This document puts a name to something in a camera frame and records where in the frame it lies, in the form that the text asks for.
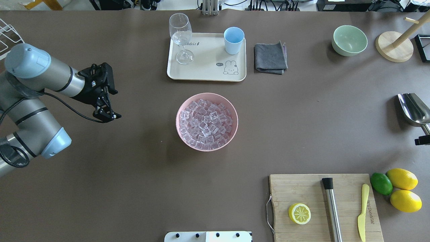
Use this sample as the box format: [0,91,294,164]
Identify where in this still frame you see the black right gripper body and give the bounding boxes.
[415,135,430,146]

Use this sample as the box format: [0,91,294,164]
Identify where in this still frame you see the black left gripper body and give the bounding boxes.
[72,63,118,107]

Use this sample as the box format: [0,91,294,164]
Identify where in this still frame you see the stainless steel ice scoop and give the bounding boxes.
[397,93,430,135]

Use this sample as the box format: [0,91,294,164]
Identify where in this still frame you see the pile of clear ice cubes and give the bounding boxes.
[179,99,233,150]

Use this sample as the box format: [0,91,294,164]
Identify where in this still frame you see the pink bowl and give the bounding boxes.
[176,93,239,152]

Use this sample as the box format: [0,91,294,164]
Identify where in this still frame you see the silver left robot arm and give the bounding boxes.
[0,43,121,176]

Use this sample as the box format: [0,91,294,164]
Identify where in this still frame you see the light blue cup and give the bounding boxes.
[224,27,245,55]

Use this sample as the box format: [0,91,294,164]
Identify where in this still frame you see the yellow lemon upper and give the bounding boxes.
[386,168,418,190]

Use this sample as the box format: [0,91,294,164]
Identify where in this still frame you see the yellow lemon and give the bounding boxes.
[390,190,422,213]
[386,168,418,190]

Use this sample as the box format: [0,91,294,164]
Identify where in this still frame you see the green lime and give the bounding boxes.
[370,172,393,196]

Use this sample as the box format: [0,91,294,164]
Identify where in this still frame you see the yellow lemon lower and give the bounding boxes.
[390,190,422,213]

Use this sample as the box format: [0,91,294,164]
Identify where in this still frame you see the clear wine glass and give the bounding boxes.
[169,13,194,65]

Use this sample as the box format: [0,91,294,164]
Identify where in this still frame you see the wooden mug tree stand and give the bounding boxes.
[375,12,430,63]

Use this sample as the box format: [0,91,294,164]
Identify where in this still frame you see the yellow plastic knife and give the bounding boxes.
[357,184,370,242]

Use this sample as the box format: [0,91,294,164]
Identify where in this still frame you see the steel muddler black tip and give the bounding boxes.
[321,177,343,242]

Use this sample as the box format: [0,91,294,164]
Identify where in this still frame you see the cream rabbit tray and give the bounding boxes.
[166,33,247,82]

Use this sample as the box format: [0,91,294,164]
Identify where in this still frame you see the pale green bowl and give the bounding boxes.
[331,26,368,56]

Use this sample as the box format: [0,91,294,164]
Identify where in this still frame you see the half lemon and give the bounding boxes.
[288,203,311,225]

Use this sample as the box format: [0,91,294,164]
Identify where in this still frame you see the wooden cutting board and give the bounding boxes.
[269,174,370,242]

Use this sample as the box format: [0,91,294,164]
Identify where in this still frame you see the grey folded cloth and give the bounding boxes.
[254,41,288,75]

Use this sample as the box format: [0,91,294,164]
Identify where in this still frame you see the white wire cup rack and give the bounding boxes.
[0,19,25,60]

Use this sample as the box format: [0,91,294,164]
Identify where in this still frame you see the black picture frame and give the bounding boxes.
[414,34,430,63]

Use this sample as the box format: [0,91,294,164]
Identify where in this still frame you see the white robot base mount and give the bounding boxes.
[164,231,253,242]

